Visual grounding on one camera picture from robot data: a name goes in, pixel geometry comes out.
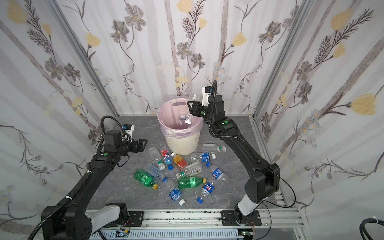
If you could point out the clear crushed bottle white cap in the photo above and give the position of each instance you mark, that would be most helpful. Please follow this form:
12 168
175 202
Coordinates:
189 116

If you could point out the clear square bottle centre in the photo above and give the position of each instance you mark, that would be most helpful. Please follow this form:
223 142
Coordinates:
189 170

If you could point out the clear bottle purple label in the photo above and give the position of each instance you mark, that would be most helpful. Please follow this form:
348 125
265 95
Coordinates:
182 122

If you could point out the pink plastic bin liner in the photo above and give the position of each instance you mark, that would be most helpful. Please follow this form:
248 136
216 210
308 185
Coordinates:
169 118

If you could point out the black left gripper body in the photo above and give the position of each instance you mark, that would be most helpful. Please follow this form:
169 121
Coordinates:
137 145

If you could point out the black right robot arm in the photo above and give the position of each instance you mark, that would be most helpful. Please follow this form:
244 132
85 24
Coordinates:
264 177

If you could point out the clear bottle blue round logo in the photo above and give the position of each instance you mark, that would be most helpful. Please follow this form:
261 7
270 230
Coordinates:
205 192

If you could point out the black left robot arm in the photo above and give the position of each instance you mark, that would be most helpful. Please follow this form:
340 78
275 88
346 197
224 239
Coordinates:
68 219

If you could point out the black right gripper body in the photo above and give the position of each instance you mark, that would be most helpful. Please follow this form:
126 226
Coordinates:
195 108

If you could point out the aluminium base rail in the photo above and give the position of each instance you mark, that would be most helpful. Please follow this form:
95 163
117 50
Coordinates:
263 224

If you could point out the clear bottle green label right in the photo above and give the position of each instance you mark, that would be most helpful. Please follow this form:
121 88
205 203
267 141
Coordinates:
213 148

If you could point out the clear bottle light blue label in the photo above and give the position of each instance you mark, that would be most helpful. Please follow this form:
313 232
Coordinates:
154 172

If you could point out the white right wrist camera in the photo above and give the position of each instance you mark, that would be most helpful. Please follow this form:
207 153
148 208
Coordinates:
207 92

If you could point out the white ribbed waste bin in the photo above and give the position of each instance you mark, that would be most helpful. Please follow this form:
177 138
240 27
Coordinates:
184 146

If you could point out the clear square bottle green band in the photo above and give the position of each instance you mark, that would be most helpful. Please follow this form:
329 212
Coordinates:
156 157

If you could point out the orange drink bottle red label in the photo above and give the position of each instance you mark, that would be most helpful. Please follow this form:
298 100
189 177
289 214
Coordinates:
179 161

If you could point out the clear bottle blue label front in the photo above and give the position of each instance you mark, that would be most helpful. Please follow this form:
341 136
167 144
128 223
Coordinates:
174 192

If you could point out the green bottle yellow cap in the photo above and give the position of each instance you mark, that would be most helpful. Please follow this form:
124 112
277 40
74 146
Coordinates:
145 179
191 182

